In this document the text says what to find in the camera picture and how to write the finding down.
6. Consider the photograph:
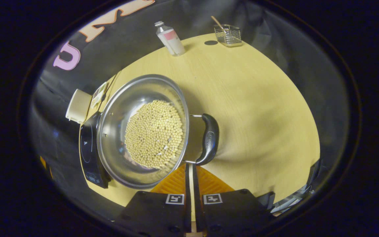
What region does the black induction cooktop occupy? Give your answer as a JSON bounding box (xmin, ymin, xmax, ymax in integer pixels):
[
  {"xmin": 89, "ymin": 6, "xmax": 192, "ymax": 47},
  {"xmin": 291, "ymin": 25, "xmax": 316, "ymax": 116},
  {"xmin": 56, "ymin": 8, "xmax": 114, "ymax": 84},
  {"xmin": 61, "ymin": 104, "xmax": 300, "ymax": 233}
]
[{"xmin": 79, "ymin": 111, "xmax": 112, "ymax": 189}]

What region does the dark metal frame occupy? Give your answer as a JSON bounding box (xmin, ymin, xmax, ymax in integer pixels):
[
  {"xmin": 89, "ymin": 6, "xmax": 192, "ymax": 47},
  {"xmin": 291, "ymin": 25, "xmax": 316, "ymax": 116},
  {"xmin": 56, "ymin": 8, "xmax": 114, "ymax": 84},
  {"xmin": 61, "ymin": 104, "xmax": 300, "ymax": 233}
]
[{"xmin": 270, "ymin": 158, "xmax": 323, "ymax": 214}]

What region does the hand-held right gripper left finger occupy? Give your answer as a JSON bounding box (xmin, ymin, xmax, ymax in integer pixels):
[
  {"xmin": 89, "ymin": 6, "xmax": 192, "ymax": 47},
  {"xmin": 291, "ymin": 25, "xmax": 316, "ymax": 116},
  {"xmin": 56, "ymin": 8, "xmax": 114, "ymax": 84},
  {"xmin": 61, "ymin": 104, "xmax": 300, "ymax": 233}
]
[{"xmin": 115, "ymin": 163, "xmax": 192, "ymax": 237}]

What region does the stainless steel pot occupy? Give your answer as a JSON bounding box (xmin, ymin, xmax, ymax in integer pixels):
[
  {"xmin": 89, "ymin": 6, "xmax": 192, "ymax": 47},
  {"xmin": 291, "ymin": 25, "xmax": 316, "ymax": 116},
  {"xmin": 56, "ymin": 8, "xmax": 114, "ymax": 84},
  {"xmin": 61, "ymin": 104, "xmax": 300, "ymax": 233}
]
[{"xmin": 96, "ymin": 74, "xmax": 220, "ymax": 189}]

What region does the clear bottle with red label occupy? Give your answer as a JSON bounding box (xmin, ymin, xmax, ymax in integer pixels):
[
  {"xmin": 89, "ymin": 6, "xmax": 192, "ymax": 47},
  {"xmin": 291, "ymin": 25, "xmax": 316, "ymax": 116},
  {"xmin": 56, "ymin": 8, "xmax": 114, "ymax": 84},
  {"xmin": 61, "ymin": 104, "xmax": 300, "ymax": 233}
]
[{"xmin": 154, "ymin": 21, "xmax": 186, "ymax": 57}]

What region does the black power cable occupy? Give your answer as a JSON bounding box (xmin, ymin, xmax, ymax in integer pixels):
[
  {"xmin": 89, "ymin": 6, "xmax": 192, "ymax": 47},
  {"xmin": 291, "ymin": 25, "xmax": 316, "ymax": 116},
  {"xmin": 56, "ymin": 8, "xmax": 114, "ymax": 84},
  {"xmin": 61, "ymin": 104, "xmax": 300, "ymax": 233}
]
[{"xmin": 102, "ymin": 71, "xmax": 122, "ymax": 106}]

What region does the large soybean heap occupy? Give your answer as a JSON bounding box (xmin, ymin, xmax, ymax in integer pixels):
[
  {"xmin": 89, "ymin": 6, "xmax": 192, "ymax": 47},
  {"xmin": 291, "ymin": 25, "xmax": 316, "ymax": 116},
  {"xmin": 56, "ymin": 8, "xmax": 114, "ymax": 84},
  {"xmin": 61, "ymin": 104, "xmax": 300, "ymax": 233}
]
[{"xmin": 124, "ymin": 100, "xmax": 184, "ymax": 169}]

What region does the wire mesh basket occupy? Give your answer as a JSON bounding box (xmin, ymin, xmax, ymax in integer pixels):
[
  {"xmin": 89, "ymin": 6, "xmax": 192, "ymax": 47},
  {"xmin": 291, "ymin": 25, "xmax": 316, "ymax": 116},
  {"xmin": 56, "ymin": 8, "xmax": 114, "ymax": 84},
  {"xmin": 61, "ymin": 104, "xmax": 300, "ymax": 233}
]
[{"xmin": 214, "ymin": 24, "xmax": 242, "ymax": 47}]

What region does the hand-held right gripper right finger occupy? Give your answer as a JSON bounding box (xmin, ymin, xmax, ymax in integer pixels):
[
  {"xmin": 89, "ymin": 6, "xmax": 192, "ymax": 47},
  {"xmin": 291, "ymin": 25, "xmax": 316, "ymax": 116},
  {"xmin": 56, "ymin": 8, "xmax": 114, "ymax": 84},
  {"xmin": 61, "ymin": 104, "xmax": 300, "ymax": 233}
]
[{"xmin": 193, "ymin": 164, "xmax": 275, "ymax": 236}]

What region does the white toaster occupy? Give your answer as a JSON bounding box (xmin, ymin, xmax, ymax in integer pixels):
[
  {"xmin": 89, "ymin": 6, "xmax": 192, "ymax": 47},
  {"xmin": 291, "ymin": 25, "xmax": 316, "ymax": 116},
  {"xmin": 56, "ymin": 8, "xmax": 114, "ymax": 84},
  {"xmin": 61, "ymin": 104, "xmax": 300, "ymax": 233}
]
[{"xmin": 65, "ymin": 89, "xmax": 92, "ymax": 124}]

